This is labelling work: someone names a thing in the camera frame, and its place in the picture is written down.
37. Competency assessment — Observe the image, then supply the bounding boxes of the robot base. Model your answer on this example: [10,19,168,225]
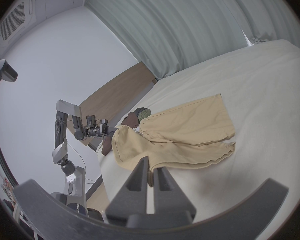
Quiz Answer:
[49,191,105,222]

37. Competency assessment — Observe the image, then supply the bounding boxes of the beige shorts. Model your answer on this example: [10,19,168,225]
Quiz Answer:
[111,93,237,187]

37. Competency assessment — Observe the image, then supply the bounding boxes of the brown garment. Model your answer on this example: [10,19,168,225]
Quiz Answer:
[101,112,140,156]

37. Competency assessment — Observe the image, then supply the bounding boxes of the green garment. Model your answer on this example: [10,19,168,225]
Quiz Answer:
[137,109,153,123]

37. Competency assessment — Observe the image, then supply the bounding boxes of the pale green curtain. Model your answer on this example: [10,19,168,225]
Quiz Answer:
[209,0,300,47]
[84,0,248,82]

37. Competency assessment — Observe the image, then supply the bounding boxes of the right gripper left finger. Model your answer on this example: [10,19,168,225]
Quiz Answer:
[105,156,150,226]

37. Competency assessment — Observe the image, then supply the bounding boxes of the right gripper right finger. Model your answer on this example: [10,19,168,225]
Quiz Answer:
[153,167,197,221]

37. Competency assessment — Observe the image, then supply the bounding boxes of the window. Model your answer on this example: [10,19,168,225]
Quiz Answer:
[241,30,251,47]

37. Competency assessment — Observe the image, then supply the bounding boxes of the bed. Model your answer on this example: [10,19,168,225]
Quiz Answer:
[66,38,300,231]

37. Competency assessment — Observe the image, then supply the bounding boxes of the white ceiling air conditioner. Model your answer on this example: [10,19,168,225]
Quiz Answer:
[0,0,39,43]

